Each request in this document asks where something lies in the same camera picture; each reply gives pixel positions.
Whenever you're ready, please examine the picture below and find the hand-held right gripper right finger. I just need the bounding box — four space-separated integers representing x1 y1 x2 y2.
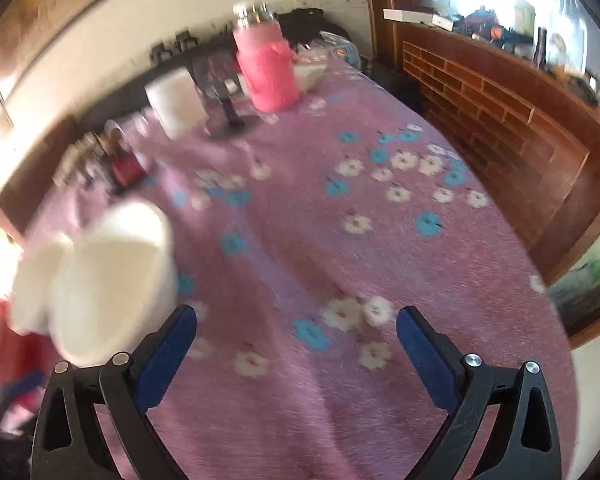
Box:
396 304 564 480

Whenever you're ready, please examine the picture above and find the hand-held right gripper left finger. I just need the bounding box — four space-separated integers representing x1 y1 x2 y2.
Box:
30 304 198 480

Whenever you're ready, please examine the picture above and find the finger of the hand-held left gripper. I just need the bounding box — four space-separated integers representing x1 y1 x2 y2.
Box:
0 370 48 408

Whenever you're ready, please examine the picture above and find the white bowl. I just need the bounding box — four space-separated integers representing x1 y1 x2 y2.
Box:
50 202 178 368

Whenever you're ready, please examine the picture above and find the cream bowl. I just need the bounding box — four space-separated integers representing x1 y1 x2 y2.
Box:
10 240 76 336

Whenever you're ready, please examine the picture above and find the purple floral tablecloth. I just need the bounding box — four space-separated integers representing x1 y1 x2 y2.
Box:
0 55 578 480

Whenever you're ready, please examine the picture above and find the green plastic bag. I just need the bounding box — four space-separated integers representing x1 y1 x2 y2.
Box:
550 245 600 331

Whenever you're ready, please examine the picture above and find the small dark box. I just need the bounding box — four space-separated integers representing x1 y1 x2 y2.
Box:
107 145 148 192

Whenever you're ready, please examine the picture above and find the wooden cabinet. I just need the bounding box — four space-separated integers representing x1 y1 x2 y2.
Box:
362 0 600 286

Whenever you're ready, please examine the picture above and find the white cup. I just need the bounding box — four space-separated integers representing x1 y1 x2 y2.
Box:
145 67 210 141

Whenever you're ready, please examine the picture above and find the pink bottle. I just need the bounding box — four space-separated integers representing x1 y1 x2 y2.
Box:
231 4 301 113

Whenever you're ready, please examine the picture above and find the clear plastic bag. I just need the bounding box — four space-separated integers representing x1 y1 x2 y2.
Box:
292 32 361 92

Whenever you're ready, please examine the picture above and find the white flat box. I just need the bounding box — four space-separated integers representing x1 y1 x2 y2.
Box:
382 8 453 29

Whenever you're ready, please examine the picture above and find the black sofa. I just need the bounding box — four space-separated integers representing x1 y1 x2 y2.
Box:
75 7 353 126

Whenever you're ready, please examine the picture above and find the framed painting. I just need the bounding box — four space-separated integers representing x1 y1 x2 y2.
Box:
0 0 171 106

